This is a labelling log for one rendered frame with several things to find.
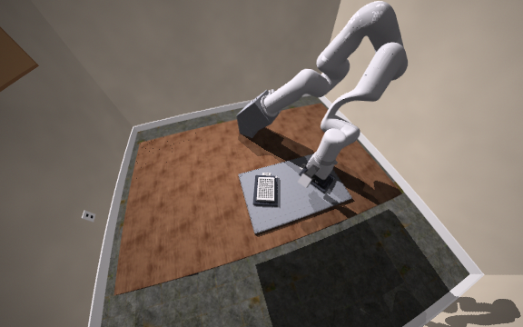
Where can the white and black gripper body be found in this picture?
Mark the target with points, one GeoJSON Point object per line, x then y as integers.
{"type": "Point", "coordinates": [323, 171]}

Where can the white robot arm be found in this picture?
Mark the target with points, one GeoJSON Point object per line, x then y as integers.
{"type": "Point", "coordinates": [377, 21]}

